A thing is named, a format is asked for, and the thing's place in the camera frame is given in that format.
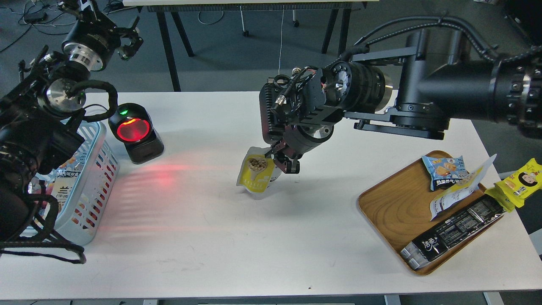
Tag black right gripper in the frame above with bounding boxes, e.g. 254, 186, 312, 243
260, 66, 344, 174

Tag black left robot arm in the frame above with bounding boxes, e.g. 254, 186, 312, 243
1, 0, 143, 264

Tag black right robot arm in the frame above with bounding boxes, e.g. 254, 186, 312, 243
259, 16, 541, 174

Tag blue snack packet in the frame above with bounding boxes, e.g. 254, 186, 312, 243
421, 156, 469, 191

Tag long black snack package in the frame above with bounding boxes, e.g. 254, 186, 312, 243
399, 195, 505, 270

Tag light blue plastic basket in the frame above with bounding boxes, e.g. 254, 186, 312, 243
28, 122, 120, 246

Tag yellow snack bag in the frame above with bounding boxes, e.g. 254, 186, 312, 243
484, 158, 542, 212

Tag snacks inside basket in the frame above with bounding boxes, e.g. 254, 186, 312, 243
27, 152, 92, 229

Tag black barcode scanner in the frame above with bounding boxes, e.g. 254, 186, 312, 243
108, 103, 164, 164

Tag black legged background table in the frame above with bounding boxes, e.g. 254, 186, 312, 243
123, 0, 368, 92

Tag white hanging cable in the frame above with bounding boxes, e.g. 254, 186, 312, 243
277, 8, 285, 91

